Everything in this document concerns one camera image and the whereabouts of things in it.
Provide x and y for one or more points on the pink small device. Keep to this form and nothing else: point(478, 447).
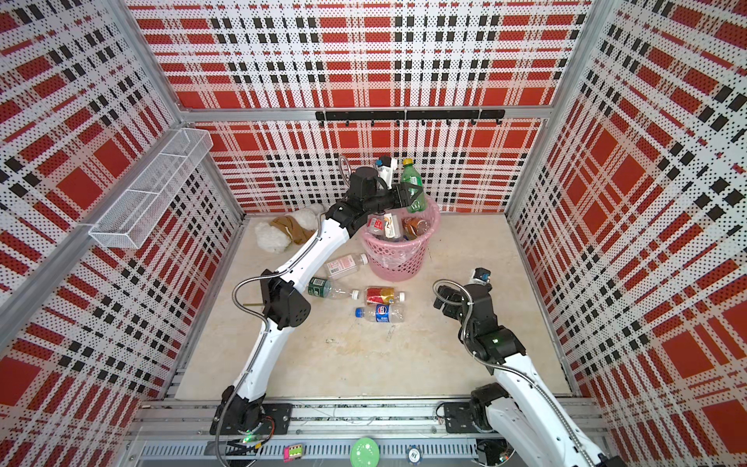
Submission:
point(293, 452)

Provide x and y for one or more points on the pepsi label clear bottle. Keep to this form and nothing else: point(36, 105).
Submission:
point(380, 313)

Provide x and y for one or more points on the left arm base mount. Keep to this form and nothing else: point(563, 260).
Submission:
point(241, 426)

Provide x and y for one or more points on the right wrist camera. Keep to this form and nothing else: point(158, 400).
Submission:
point(481, 276)

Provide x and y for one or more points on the pink perforated waste bin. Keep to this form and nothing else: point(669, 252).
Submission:
point(398, 274)

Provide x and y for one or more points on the red yellow label bottle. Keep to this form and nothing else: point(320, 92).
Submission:
point(384, 295)

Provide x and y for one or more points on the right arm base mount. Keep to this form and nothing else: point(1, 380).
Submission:
point(492, 412)

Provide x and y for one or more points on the clear bottle pink label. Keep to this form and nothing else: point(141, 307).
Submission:
point(345, 265)

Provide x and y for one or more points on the green round button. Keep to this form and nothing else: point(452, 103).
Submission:
point(365, 452)

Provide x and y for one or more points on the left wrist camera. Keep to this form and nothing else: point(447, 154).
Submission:
point(386, 167)

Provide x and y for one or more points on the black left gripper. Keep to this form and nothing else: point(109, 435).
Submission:
point(400, 198)

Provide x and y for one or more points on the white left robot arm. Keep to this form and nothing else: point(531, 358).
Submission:
point(276, 298)

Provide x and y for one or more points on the brown label drink bottle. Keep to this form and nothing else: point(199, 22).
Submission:
point(415, 227)

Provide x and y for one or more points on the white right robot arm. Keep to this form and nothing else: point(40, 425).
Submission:
point(557, 438)

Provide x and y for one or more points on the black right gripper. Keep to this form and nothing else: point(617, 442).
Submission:
point(444, 293)

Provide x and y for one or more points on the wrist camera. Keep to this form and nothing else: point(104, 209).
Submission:
point(386, 167)
point(481, 276)

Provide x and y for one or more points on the black wall hook rail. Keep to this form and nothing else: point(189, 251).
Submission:
point(470, 115)

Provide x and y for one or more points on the white label tea bottle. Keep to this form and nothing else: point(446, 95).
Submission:
point(393, 230)

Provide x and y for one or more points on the green soda bottle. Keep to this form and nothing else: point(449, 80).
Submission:
point(412, 178)

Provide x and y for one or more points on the white plush toy brown scarf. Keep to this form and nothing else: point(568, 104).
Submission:
point(297, 227)

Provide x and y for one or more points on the clear bottle green label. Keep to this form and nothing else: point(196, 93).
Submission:
point(326, 288)

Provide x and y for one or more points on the white wire mesh shelf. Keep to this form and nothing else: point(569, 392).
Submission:
point(133, 216)

